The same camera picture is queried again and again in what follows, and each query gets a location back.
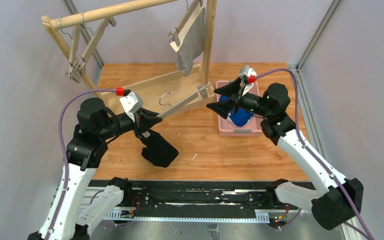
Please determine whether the empty wooden hanger left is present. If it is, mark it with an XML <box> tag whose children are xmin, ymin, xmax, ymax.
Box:
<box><xmin>60</xmin><ymin>25</ymin><xmax>81</xmax><ymax>83</ymax></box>

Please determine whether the wooden clothes rack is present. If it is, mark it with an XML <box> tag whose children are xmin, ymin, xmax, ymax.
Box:
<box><xmin>41</xmin><ymin>0</ymin><xmax>217</xmax><ymax>113</ymax></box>

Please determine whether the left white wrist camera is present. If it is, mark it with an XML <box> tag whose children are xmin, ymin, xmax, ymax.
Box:
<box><xmin>119</xmin><ymin>91</ymin><xmax>144</xmax><ymax>122</ymax></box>

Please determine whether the aluminium frame post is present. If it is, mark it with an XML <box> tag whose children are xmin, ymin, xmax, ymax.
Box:
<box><xmin>288</xmin><ymin>0</ymin><xmax>343</xmax><ymax>156</ymax></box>
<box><xmin>62</xmin><ymin>0</ymin><xmax>104</xmax><ymax>69</ymax></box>

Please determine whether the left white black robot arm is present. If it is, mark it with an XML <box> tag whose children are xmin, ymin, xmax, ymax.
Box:
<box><xmin>28</xmin><ymin>93</ymin><xmax>162</xmax><ymax>240</ymax></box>

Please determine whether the aluminium frame post right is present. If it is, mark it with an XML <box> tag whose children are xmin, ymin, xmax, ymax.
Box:
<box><xmin>288</xmin><ymin>0</ymin><xmax>343</xmax><ymax>156</ymax></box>

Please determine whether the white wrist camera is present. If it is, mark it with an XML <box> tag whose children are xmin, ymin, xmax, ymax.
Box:
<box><xmin>119</xmin><ymin>91</ymin><xmax>144</xmax><ymax>122</ymax></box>
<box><xmin>238</xmin><ymin>65</ymin><xmax>257</xmax><ymax>97</ymax></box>

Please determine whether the wooden clip hanger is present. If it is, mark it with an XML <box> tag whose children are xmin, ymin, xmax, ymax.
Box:
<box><xmin>74</xmin><ymin>16</ymin><xmax>117</xmax><ymax>73</ymax></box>

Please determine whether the wooden hanger with black underwear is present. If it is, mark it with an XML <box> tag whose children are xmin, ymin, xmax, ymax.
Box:
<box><xmin>156</xmin><ymin>83</ymin><xmax>211</xmax><ymax>119</ymax></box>

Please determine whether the pink plastic basket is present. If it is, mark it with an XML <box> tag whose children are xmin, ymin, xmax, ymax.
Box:
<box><xmin>216</xmin><ymin>80</ymin><xmax>263</xmax><ymax>137</ymax></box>

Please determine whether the black underwear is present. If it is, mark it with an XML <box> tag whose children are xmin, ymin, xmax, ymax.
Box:
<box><xmin>139</xmin><ymin>129</ymin><xmax>179</xmax><ymax>168</ymax></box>

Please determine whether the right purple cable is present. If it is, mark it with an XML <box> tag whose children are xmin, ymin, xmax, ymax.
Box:
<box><xmin>254</xmin><ymin>68</ymin><xmax>375</xmax><ymax>240</ymax></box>

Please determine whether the wooden hanger with grey underwear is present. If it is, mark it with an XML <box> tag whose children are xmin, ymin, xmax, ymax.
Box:
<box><xmin>167</xmin><ymin>0</ymin><xmax>206</xmax><ymax>53</ymax></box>

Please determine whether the aluminium frame post left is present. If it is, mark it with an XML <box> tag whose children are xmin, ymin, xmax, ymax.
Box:
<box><xmin>62</xmin><ymin>0</ymin><xmax>104</xmax><ymax>69</ymax></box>

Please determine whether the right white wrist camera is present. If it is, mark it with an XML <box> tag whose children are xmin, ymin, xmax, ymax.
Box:
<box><xmin>238</xmin><ymin>65</ymin><xmax>257</xmax><ymax>97</ymax></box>

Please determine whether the grey underwear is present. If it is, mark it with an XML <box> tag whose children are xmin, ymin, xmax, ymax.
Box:
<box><xmin>176</xmin><ymin>5</ymin><xmax>207</xmax><ymax>77</ymax></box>

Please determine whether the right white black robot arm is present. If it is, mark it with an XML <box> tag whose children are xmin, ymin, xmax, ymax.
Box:
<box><xmin>207</xmin><ymin>78</ymin><xmax>364</xmax><ymax>230</ymax></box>

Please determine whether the blue white underwear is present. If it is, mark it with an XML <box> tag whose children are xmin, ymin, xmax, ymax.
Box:
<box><xmin>226</xmin><ymin>108</ymin><xmax>254</xmax><ymax>128</ymax></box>

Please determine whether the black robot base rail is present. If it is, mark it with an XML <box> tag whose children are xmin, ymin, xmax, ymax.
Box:
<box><xmin>106</xmin><ymin>180</ymin><xmax>297</xmax><ymax>222</ymax></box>

